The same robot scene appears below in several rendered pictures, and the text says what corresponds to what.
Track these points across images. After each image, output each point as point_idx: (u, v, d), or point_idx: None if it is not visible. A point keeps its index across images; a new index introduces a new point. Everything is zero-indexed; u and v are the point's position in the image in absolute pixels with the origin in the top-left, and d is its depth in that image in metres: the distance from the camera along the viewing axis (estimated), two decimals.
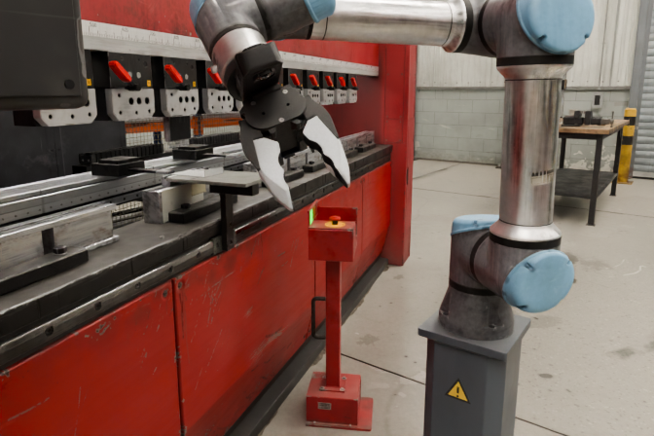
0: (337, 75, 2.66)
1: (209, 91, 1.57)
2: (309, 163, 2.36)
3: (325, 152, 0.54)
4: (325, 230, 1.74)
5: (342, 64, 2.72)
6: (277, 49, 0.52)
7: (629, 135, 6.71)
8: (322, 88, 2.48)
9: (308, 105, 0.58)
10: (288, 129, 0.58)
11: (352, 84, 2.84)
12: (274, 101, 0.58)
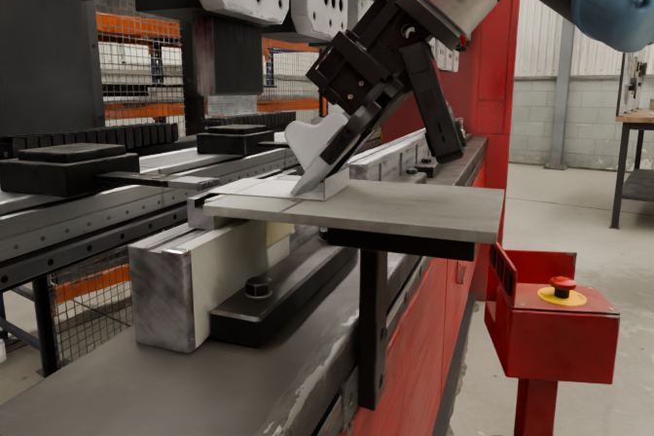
0: None
1: None
2: (423, 161, 1.38)
3: (344, 163, 0.54)
4: (554, 312, 0.76)
5: None
6: None
7: None
8: (435, 38, 1.50)
9: None
10: None
11: (460, 41, 1.86)
12: (397, 104, 0.49)
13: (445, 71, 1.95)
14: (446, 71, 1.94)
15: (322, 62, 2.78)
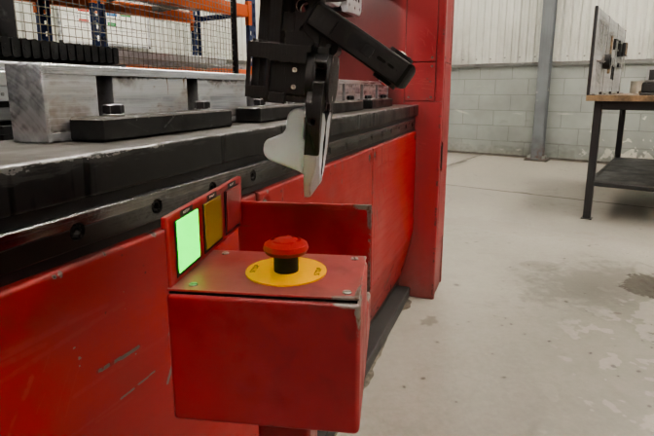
0: None
1: None
2: (254, 102, 1.02)
3: (323, 157, 0.53)
4: (240, 299, 0.40)
5: None
6: None
7: None
8: None
9: (333, 94, 0.54)
10: None
11: None
12: (335, 71, 0.50)
13: (341, 14, 1.59)
14: (342, 13, 1.58)
15: (236, 23, 2.42)
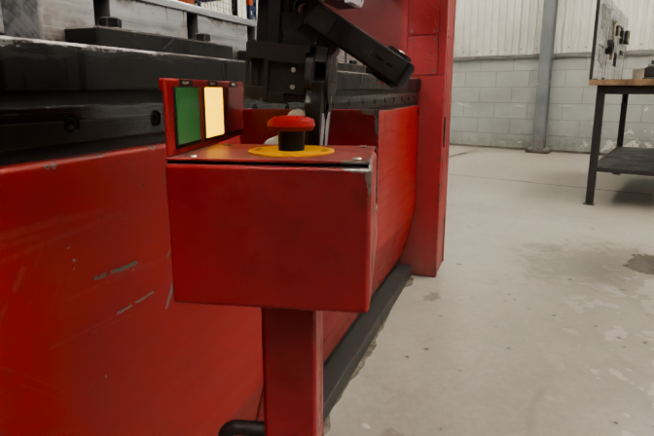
0: None
1: None
2: None
3: None
4: (243, 166, 0.38)
5: None
6: None
7: None
8: None
9: None
10: None
11: None
12: (334, 71, 0.51)
13: (344, 4, 1.58)
14: (344, 4, 1.57)
15: (236, 0, 2.39)
